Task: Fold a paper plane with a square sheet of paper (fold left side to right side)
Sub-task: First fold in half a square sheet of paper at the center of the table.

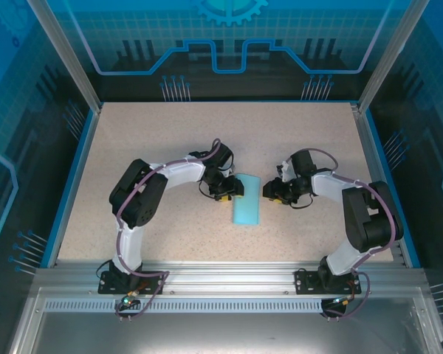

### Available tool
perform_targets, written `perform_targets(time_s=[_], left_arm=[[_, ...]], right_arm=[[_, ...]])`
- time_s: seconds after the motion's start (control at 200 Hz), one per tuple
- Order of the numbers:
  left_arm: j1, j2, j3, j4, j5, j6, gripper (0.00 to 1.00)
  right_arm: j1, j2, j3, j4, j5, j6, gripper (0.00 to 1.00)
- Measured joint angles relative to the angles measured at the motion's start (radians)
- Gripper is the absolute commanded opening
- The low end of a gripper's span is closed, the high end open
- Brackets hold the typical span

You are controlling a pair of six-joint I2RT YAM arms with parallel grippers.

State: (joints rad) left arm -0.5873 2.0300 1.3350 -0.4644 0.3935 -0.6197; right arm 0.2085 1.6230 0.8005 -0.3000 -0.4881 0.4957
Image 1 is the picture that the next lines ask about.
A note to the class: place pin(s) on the light blue cloth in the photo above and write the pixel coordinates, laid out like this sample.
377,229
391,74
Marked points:
247,210

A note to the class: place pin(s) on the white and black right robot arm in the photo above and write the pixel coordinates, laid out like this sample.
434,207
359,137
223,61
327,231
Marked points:
358,210

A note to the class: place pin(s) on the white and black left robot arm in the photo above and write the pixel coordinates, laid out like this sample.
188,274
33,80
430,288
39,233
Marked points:
177,173

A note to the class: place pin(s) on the blue table edge strip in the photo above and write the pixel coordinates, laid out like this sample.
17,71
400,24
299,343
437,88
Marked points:
391,191
74,184

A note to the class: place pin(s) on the grey metal panel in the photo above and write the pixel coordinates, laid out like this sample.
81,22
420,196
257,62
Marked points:
225,332

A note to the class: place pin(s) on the narrow aluminium side rail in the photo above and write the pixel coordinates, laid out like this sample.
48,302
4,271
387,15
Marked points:
376,184

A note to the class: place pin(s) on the wide aluminium frame rail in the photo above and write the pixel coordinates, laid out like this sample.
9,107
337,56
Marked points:
225,276

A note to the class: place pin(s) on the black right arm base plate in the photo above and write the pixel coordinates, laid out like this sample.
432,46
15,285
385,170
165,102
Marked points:
304,282

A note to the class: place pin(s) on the aluminium frame post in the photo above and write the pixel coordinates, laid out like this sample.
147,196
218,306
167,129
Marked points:
70,55
387,55

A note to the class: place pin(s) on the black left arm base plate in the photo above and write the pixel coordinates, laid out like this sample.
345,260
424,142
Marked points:
107,285

